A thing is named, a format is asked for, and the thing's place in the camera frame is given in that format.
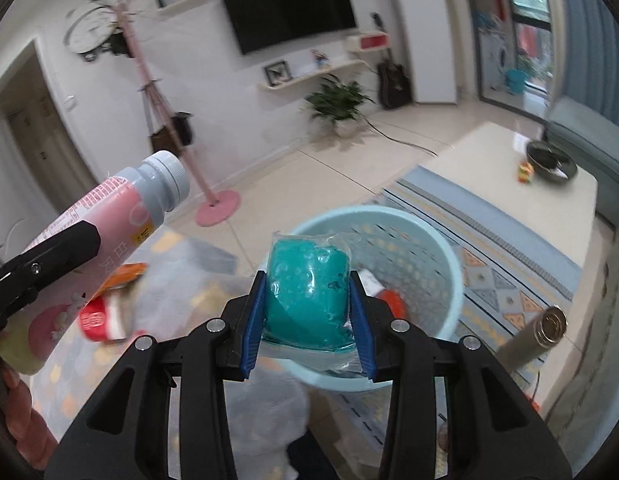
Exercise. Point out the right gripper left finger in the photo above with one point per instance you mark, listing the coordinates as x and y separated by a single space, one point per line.
122 430

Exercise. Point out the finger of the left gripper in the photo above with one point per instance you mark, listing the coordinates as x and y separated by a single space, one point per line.
25 276

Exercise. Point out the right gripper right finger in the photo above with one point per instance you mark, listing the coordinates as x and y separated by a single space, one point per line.
493 431

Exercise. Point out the pink yogurt bottle grey cap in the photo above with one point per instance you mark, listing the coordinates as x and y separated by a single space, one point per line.
126 209

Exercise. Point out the orange plastic bag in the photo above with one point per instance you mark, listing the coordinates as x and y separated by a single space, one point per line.
394 302

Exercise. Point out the teal clay packet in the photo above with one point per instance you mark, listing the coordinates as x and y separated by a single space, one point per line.
307 301

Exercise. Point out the person's left hand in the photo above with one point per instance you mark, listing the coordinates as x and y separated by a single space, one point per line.
35 441

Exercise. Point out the red paper cup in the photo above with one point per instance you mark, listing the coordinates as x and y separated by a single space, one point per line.
108 317

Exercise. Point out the orange snack wrapper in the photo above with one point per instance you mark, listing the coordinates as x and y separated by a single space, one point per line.
126 274

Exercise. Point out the metal thermos flask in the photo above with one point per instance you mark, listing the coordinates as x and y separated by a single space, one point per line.
539 336

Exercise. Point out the blue patterned rug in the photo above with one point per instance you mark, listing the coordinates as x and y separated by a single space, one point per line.
509 273

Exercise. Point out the light blue waste basket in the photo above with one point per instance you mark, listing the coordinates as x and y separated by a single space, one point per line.
402 252

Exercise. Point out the brown hanging handbag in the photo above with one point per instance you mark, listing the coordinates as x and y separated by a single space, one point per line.
163 136

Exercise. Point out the pink coat rack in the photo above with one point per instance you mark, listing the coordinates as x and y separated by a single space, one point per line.
218 206

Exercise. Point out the black hanging small bag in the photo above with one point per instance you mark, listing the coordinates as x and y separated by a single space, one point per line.
181 123

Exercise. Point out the white coffee table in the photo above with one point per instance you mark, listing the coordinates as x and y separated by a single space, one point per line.
486 162

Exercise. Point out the small colourful toy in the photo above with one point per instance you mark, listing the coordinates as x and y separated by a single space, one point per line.
525 172

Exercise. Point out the dark bowl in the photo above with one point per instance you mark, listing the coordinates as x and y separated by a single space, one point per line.
550 163

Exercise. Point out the grey blue sofa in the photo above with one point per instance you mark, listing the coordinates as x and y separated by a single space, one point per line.
592 141

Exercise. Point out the blue bucket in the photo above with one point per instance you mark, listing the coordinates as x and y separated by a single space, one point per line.
516 81

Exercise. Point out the potted green plant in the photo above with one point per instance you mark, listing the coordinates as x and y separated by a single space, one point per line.
338 104

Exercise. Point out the black guitar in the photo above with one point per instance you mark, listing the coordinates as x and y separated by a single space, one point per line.
394 87

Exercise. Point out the blue window curtain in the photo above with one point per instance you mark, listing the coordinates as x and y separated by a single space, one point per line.
592 65

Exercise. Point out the red white shelf box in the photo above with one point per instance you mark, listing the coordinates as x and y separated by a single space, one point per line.
367 42

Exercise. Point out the white tall cabinet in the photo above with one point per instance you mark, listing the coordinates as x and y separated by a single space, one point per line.
430 50

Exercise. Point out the panda wall clock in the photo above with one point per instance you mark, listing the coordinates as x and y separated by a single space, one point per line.
89 28

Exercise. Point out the butterfly picture frame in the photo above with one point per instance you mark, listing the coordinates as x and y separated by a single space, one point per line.
277 73

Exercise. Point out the white wall shelf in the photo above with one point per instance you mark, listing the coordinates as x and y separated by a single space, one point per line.
323 72

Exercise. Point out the wall mounted black television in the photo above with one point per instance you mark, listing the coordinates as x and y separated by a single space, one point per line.
259 24

